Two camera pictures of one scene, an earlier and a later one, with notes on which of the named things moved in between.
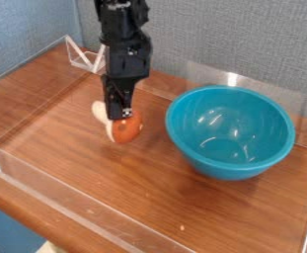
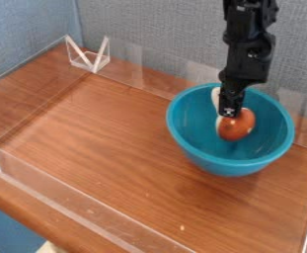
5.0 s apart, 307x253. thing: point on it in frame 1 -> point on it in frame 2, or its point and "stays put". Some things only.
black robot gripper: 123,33 -> 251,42
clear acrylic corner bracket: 88,60 stays put
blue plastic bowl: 232,130 stays put
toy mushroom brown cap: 127,128 -> 235,127
